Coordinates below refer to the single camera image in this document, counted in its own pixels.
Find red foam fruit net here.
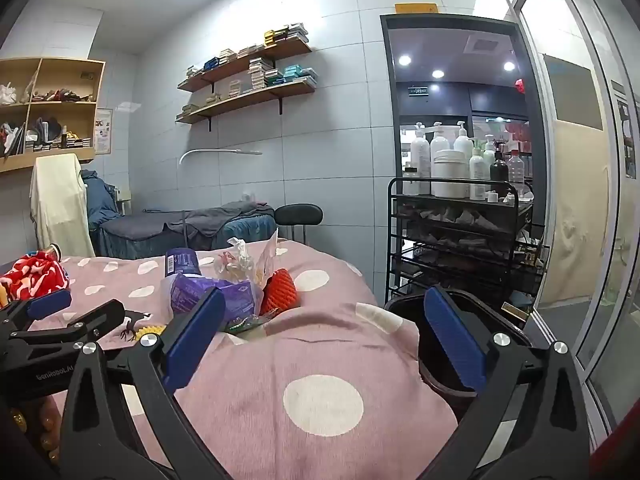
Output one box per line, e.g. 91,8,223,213
260,267,300,317

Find row of small boxes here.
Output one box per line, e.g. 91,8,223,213
185,22,310,81

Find cream towel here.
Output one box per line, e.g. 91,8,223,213
30,154,96,259

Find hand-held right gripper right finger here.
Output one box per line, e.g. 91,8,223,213
424,285,591,480

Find glass sliding door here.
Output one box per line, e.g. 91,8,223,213
485,0,640,436

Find wall shelves with boxes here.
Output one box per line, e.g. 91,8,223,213
180,57,318,116

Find clear plastic wrapper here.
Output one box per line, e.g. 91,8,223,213
214,237,256,283

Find purple plastic packet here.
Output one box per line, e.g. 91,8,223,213
160,272,263,332

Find clear plastic bottle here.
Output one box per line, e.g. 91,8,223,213
507,150,526,186

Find dark brown bin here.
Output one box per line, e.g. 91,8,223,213
382,287,533,421

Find group of white pump bottles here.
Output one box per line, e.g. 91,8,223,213
410,121,501,201

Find red patterned cloth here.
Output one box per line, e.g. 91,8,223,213
0,250,71,307

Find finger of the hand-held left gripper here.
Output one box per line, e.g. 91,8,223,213
0,289,72,337
10,299,127,357

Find dark brown pump bottle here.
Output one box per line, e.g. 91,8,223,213
490,142,510,196

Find purple can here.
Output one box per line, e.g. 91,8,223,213
165,247,203,278

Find wall poster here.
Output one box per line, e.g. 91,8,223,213
95,107,113,156

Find blue bedding pile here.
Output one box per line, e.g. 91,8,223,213
80,170,123,231

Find green wrapper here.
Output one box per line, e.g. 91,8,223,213
222,307,278,336

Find wooden cubby shelf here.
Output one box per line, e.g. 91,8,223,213
0,56,107,173

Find pink polka-dot blanket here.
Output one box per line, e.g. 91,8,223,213
0,240,461,480

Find stack of boxes in cubby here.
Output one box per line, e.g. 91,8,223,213
25,135,93,152

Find person's left hand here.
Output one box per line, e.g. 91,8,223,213
7,397,63,466

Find blue massage bed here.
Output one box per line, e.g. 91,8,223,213
97,202,278,261

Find black metal cart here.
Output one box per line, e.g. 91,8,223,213
385,177,548,311

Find framed poster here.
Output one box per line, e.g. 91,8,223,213
611,80,638,180

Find red garment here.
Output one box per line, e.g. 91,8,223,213
592,395,640,480

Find grey blanket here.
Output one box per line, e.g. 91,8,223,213
142,200,276,251

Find small black-lidded jar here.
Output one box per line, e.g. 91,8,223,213
402,162,421,196

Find black stool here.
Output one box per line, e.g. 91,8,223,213
274,203,324,246

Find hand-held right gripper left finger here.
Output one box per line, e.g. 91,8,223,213
57,287,227,480

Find large white jar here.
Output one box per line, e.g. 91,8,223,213
431,150,468,198

